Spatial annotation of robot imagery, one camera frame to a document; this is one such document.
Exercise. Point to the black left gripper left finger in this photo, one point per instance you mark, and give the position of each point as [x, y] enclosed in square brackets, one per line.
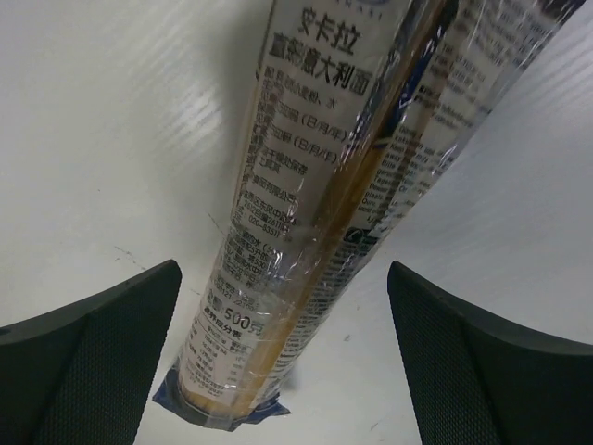
[81, 374]

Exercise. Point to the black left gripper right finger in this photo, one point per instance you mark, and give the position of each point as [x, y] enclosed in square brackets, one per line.
[477, 378]

